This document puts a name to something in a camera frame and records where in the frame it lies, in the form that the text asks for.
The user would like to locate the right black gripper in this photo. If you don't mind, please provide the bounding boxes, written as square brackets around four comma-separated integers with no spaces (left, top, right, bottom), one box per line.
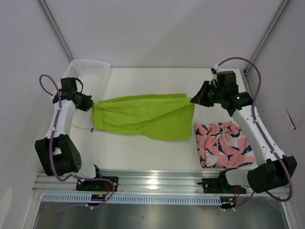
[191,81,224,108]

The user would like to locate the lime green shorts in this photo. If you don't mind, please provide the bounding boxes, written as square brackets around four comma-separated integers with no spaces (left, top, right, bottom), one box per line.
[91,94,195,141]

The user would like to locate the pink shark print shorts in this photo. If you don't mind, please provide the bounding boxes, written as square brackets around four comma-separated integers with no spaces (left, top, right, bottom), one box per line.
[194,122,256,169]

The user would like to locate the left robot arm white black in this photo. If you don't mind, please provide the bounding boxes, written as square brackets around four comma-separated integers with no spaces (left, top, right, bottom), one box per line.
[35,77,103,191]

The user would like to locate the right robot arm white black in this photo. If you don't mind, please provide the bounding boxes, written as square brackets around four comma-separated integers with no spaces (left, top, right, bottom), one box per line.
[191,71,297,200]

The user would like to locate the white plastic basket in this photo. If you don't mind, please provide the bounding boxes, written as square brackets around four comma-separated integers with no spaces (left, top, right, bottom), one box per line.
[63,59,111,103]

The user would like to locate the beige drawstring cord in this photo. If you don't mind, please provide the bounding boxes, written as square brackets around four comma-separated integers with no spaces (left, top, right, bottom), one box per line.
[72,124,95,132]

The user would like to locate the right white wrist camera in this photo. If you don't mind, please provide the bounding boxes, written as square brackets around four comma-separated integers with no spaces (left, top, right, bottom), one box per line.
[211,64,220,77]

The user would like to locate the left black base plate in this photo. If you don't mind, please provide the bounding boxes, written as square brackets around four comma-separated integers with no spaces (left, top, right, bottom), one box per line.
[76,177,119,192]

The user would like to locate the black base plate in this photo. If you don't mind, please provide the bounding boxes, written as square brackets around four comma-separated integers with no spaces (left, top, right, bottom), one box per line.
[76,177,119,192]
[197,178,246,194]

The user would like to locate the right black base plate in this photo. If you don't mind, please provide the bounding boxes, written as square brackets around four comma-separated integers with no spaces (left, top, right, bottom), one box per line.
[197,178,246,194]

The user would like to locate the aluminium mounting rail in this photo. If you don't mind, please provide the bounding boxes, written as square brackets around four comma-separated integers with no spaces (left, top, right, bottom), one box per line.
[32,169,293,197]

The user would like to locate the left aluminium frame post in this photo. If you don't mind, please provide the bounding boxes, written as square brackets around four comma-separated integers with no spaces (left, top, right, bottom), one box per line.
[37,0,74,62]

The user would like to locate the aluminium frame post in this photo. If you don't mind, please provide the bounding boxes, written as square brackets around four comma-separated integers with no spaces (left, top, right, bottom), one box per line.
[250,0,292,64]
[37,0,74,62]

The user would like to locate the white slotted cable duct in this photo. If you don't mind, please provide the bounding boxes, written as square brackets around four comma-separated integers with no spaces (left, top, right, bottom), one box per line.
[42,193,222,206]

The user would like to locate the right aluminium frame post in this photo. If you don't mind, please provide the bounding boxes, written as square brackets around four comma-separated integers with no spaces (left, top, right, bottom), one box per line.
[250,0,292,64]

